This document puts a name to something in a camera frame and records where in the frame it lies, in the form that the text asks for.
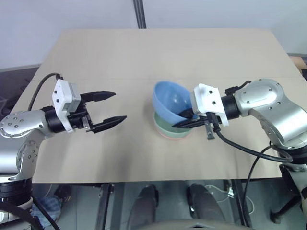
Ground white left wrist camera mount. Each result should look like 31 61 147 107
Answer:
51 79 81 134

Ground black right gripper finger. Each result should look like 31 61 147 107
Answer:
178 108 199 120
171 117 207 130

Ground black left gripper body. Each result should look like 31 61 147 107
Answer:
67 100 94 134

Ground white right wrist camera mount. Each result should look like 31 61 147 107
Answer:
190 83 229 127

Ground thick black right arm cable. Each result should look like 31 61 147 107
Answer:
211 112 295 164

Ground thin black cable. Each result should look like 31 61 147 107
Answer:
241 145 273 230

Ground pink bowl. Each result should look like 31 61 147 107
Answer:
157 129 190 141

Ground green bowl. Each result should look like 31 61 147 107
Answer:
153 112 195 135

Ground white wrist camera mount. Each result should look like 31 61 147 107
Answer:
51 79 81 134
190 83 229 127

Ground blue bowl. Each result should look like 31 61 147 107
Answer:
152 80 200 126

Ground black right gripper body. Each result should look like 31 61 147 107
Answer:
200 112 223 141

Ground black table leg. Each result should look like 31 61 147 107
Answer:
95 183 114 230
223 179 251 228

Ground dark rounded robot leg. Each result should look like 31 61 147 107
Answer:
126 184 160 230
186 183 226 225

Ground black stand foot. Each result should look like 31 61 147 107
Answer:
269 190 303 225

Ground dark vertical metal post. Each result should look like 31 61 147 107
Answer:
132 0 147 29

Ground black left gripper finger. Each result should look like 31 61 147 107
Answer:
92 115 127 134
80 90 117 103

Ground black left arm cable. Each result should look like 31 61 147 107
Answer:
27 72 64 112

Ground brown cardboard box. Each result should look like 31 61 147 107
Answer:
288 53 307 80

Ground thin white cable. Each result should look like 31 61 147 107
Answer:
205 184 255 218

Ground blue cloth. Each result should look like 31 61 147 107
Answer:
30 195 63 229

